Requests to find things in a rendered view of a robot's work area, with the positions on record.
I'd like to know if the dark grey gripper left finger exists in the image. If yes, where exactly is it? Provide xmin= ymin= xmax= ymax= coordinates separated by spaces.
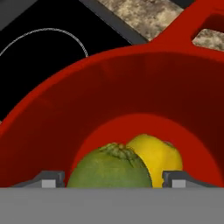
xmin=11 ymin=170 xmax=66 ymax=189

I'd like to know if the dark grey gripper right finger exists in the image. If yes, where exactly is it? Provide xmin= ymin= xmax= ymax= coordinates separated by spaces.
xmin=161 ymin=170 xmax=219 ymax=189

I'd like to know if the yellow lemon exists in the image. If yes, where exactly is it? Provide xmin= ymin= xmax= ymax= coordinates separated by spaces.
xmin=125 ymin=133 xmax=184 ymax=189

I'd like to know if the green lime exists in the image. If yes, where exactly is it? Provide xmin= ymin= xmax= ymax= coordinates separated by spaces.
xmin=66 ymin=142 xmax=153 ymax=189

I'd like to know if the red pot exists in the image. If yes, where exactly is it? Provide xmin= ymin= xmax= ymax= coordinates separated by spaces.
xmin=0 ymin=0 xmax=224 ymax=189

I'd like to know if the black hob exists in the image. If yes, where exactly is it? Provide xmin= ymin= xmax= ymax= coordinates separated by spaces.
xmin=0 ymin=0 xmax=151 ymax=123

